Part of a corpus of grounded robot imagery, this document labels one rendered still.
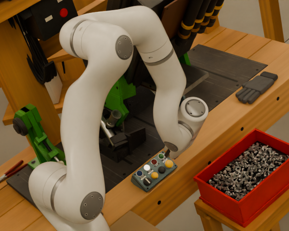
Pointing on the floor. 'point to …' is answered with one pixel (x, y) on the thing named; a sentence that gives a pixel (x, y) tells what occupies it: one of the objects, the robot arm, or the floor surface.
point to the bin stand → (268, 220)
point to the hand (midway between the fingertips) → (174, 152)
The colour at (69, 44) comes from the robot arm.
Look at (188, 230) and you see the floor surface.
